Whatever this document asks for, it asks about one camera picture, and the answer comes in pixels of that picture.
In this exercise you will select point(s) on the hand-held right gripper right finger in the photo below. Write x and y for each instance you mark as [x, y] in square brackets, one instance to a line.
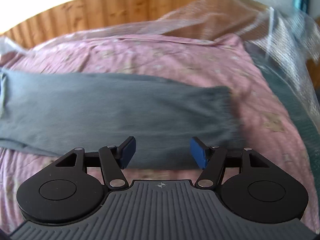
[198, 152]

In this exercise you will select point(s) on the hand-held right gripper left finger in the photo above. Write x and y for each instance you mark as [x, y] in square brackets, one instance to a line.
[128, 152]

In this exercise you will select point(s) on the grey pants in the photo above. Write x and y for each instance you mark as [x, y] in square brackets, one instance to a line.
[112, 105]

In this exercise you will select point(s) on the pink bear printed blanket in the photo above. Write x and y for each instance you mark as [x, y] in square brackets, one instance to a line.
[175, 57]

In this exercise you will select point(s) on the teal mattress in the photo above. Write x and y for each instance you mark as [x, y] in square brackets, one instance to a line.
[300, 135]

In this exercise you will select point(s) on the clear bubble wrap sheet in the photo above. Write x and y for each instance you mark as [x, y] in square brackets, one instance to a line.
[225, 17]

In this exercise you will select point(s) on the wooden side panel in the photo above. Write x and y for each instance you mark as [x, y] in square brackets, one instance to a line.
[315, 72]

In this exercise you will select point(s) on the wooden headboard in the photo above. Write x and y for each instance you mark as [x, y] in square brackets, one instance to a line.
[100, 10]

